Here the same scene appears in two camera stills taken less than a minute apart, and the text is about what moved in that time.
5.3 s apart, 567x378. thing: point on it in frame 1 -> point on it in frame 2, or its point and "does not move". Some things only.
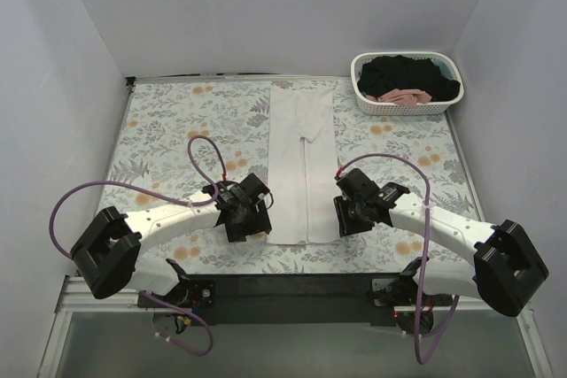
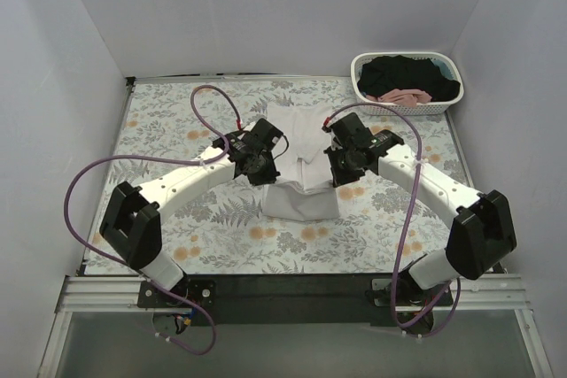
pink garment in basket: [403, 97] does not move
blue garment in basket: [444, 68] does not move
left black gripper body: [250, 225] -> [267, 173]
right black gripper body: [347, 217] -> [336, 173]
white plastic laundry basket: [453, 59] does not move
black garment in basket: [382, 74] does not move
